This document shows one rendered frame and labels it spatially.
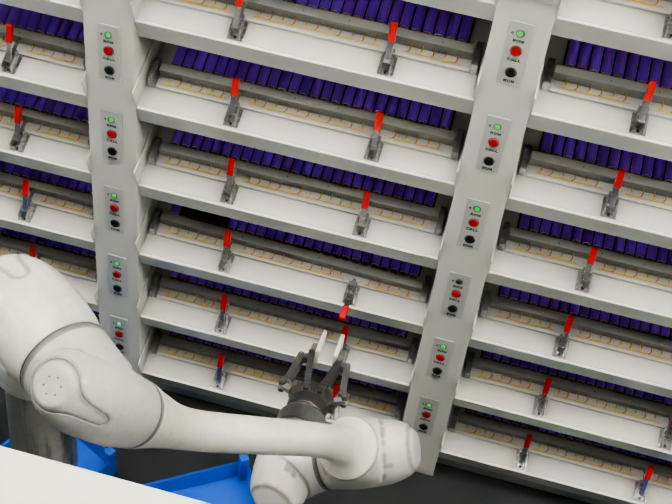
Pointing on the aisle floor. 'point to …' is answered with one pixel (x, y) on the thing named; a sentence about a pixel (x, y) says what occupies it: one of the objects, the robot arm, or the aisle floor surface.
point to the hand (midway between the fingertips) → (329, 348)
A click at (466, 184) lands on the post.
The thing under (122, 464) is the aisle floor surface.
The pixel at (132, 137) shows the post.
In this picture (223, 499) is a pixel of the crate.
